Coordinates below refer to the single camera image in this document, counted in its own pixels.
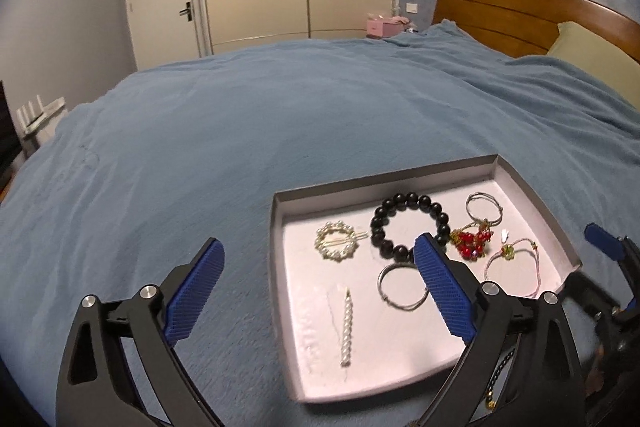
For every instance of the wooden headboard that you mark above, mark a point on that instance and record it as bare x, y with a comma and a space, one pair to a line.
525, 27

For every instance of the blue bed blanket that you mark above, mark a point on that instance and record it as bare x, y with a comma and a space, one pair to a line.
134, 183

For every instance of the black door handle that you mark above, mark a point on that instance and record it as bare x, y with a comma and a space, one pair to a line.
187, 12

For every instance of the grey shallow jewelry tray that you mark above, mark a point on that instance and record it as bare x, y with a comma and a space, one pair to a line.
398, 335

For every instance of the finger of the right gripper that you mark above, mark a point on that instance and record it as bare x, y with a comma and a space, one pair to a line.
607, 243
592, 298

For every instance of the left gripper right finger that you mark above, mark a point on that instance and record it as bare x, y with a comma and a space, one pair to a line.
519, 366

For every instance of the straight pearl hair clip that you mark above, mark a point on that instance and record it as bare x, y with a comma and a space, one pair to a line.
346, 337

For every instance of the round pearl hair clip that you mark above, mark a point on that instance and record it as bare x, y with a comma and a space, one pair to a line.
338, 241

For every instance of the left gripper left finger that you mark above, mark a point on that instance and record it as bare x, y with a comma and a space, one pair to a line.
95, 383

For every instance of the pale yellow pillow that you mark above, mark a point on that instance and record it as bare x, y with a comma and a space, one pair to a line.
582, 48

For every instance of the white wall socket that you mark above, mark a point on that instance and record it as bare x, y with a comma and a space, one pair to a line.
412, 8

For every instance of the pink box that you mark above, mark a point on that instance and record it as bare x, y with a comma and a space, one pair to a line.
379, 26

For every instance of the black television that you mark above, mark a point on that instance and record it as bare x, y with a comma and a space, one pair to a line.
10, 143

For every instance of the white wifi router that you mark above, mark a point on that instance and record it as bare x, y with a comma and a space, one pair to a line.
38, 122

